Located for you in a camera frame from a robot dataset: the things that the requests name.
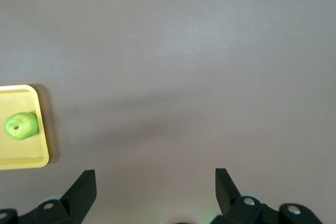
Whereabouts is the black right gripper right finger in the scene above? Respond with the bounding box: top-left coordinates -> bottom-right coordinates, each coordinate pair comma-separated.
212,168 -> 265,224

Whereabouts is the brown table mat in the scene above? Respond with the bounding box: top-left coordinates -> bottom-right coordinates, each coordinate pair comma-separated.
0,0 -> 336,224

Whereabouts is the green apple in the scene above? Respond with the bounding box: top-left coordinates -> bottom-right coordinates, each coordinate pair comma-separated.
3,112 -> 40,141

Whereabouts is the yellow plastic tray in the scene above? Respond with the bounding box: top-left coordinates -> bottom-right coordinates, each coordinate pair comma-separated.
0,84 -> 50,170

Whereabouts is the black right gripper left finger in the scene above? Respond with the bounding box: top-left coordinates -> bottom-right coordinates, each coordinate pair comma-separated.
19,169 -> 97,224

